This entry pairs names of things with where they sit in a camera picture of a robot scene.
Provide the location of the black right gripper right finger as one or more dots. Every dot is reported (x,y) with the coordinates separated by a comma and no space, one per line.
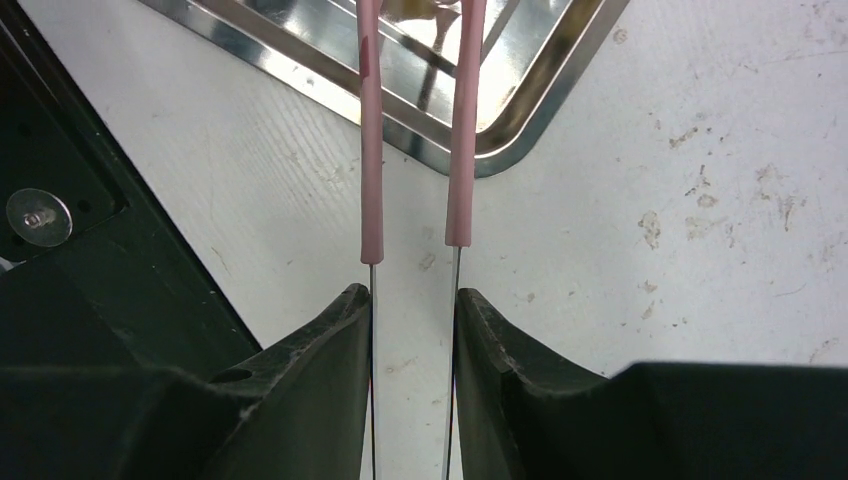
(526,412)

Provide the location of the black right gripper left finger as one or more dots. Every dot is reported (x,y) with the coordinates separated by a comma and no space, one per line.
(76,405)

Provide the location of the pink-tipped metal tweezers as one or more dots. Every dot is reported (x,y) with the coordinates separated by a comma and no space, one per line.
(372,228)

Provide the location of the large steel tray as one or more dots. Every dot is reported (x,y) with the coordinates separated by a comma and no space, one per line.
(533,54)

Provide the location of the black mounting base plate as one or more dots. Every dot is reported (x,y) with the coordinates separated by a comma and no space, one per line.
(100,274)

